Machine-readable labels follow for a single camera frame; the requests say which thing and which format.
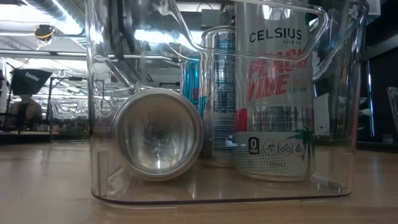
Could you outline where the black cabinet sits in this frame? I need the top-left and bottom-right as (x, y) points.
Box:
(362, 30), (398, 147)

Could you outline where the black softbox light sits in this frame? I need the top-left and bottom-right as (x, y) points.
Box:
(10, 68), (53, 96)

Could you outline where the yellow cable coil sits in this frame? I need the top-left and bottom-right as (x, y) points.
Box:
(33, 24), (57, 44)

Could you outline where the fluorescent ceiling light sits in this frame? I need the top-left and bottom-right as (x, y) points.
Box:
(0, 0), (85, 37)

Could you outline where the blue Red Bull can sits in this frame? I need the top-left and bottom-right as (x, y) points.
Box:
(198, 26), (237, 167)
(181, 54), (203, 118)

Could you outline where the clear plastic bin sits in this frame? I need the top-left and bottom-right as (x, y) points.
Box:
(85, 0), (371, 207)

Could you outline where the person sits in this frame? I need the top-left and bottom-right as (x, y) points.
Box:
(7, 95), (44, 131)

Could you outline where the silver Celsius can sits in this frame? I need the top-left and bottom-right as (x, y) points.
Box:
(233, 0), (315, 183)
(110, 88), (205, 182)

